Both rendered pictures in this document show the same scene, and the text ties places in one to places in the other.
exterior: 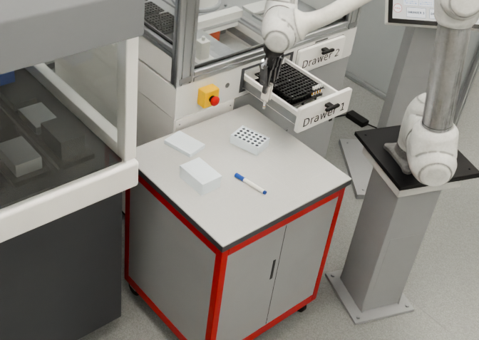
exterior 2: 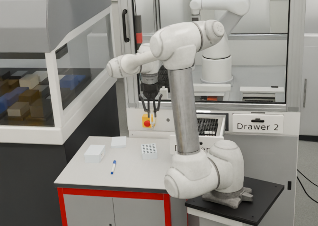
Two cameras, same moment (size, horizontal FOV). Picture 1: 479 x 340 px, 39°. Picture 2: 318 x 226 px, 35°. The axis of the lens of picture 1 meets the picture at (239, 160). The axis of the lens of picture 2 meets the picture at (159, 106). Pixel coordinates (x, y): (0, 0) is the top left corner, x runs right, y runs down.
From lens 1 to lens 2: 242 cm
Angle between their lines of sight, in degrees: 52
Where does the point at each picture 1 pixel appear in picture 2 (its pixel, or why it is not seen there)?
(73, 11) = (9, 30)
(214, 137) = (139, 145)
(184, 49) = (128, 84)
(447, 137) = (181, 159)
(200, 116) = (148, 135)
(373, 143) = not seen: hidden behind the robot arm
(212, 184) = (92, 158)
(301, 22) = (124, 60)
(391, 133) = not seen: hidden behind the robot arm
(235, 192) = (101, 167)
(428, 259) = not seen: outside the picture
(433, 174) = (167, 184)
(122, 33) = (37, 48)
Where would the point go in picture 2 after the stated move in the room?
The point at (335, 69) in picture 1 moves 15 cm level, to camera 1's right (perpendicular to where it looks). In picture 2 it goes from (282, 143) to (302, 152)
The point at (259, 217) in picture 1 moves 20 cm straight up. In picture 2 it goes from (90, 180) to (86, 146)
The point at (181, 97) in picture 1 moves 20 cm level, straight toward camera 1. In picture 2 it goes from (130, 115) to (103, 125)
